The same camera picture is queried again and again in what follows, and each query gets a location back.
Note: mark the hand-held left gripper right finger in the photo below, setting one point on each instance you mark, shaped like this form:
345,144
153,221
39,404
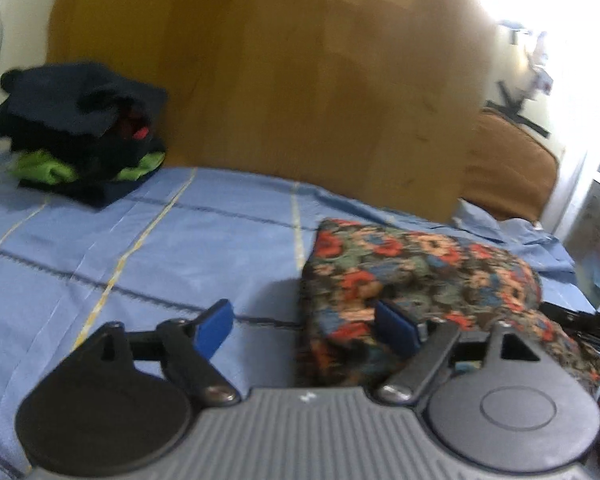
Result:
395,330

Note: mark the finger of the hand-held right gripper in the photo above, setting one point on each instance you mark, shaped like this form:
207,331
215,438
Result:
580,321

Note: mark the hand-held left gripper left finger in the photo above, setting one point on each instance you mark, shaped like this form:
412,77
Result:
215,330

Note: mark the floral print garment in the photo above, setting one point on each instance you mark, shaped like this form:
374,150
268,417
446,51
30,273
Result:
430,270

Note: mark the blue checked bed sheet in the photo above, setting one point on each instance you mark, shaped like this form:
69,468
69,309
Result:
130,240

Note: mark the brown cushion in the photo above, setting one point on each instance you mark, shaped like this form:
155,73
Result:
510,170

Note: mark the black garment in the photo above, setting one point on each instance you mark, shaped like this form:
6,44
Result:
95,162

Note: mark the red garment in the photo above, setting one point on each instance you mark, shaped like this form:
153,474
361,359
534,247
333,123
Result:
140,133

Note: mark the black cross-shaped stand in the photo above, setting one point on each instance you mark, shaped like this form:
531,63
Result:
510,105

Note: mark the green garment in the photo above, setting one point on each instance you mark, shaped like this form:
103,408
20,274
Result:
40,167

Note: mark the wooden headboard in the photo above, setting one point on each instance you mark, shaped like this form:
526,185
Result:
280,85

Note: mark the navy blue garment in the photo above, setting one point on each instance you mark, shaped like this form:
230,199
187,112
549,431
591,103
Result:
55,95

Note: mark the white window frame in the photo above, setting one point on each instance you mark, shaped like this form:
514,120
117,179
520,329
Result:
575,185

